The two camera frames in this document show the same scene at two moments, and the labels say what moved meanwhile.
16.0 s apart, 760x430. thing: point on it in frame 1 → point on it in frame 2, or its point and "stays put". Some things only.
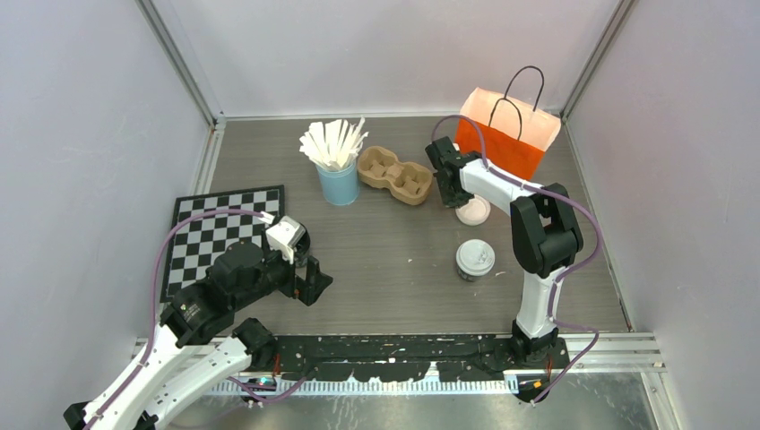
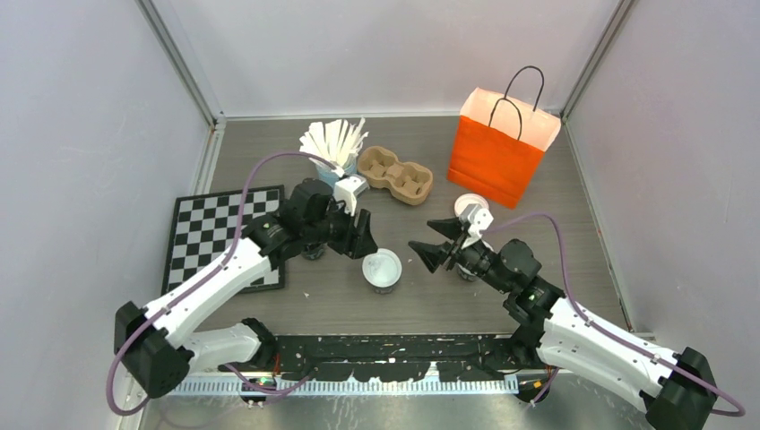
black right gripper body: [451, 195] → [475, 256]
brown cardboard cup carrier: [408, 183] stays put
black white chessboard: [194, 245] stays put
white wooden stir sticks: [333, 144] stays put
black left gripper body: [277, 273] → [335, 227]
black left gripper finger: [309, 290] → [362, 242]
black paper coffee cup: [471, 278] stays put
